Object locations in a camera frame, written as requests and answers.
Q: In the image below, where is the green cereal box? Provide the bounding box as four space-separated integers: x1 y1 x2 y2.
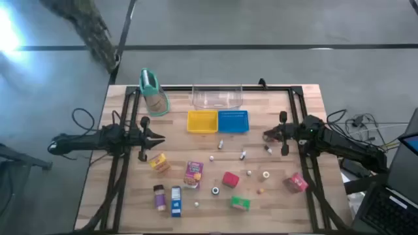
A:
231 195 251 212

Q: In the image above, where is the red cereal box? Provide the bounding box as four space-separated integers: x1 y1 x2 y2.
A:
282 172 309 194

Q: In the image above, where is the black power supply box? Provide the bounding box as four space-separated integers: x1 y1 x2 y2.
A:
339 158 364 179

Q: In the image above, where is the yellow Corn Pops cereal box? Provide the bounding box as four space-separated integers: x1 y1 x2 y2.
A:
148 152 171 173

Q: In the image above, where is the purple Raisin Bran cereal box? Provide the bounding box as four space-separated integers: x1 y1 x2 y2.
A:
183 161 204 189

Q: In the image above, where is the yellow plastic basket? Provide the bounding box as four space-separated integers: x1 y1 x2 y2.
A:
186 110 219 134

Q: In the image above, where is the blue plastic basket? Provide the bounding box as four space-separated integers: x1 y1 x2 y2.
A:
217 110 250 134

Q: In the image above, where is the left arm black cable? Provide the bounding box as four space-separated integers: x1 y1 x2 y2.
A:
71 108 99 134

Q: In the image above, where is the black aluminium rig frame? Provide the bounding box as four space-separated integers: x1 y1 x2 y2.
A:
74 84 353 235

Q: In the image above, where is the black metal stand leg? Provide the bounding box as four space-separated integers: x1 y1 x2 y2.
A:
0 142 53 171

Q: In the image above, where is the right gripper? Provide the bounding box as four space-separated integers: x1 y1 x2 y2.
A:
263 110 306 157

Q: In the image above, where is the grey laptop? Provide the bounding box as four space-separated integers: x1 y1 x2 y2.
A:
351 107 418 235

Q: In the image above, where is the blue Frosted Flakes cereal box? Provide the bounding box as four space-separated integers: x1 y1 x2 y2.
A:
170 185 182 218

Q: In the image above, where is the person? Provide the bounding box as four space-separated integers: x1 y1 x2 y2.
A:
39 0 121 74

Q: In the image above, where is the purple label spice jar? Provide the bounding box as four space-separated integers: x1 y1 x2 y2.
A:
153 184 167 212

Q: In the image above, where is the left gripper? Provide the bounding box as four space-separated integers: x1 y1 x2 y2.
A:
129 116 166 163

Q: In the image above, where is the metal grater green handle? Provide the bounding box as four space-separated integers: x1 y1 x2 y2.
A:
139 67 170 117

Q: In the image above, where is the red cube block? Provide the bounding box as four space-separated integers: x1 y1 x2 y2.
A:
222 172 240 189

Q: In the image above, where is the clear plastic bin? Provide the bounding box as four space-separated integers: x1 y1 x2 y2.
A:
191 84 244 111

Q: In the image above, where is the yellow cable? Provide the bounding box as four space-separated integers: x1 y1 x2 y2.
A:
378 138 402 154

